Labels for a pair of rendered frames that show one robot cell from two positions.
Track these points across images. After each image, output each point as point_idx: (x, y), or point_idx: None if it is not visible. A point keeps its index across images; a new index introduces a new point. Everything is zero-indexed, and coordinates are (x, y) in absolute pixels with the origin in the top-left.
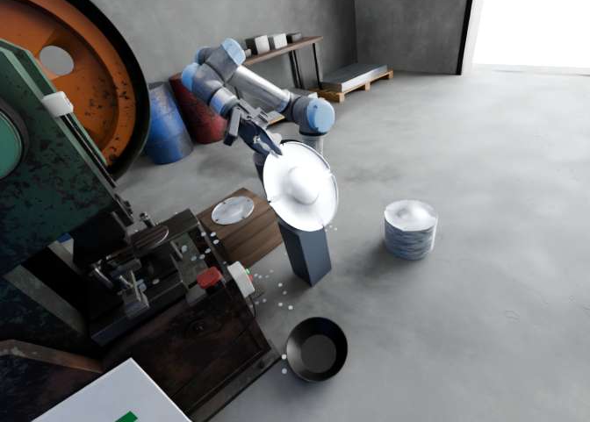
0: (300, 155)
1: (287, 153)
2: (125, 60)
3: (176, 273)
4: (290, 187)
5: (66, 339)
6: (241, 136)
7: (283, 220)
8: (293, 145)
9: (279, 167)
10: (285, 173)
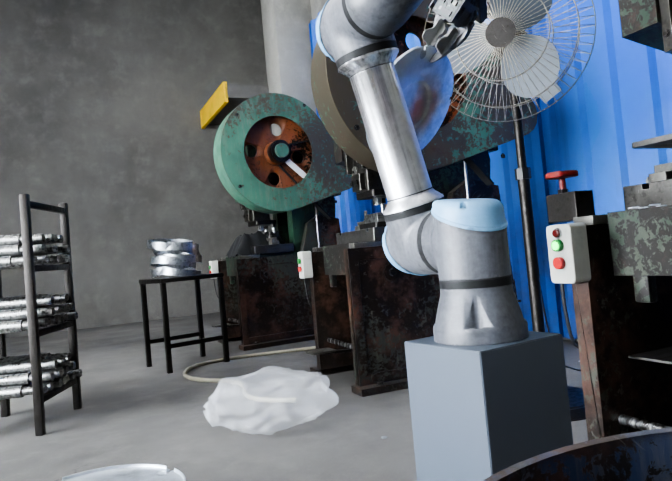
0: (404, 72)
1: (421, 61)
2: None
3: (643, 183)
4: (427, 97)
5: None
6: (474, 15)
7: (539, 335)
8: (410, 54)
9: (433, 71)
10: (428, 81)
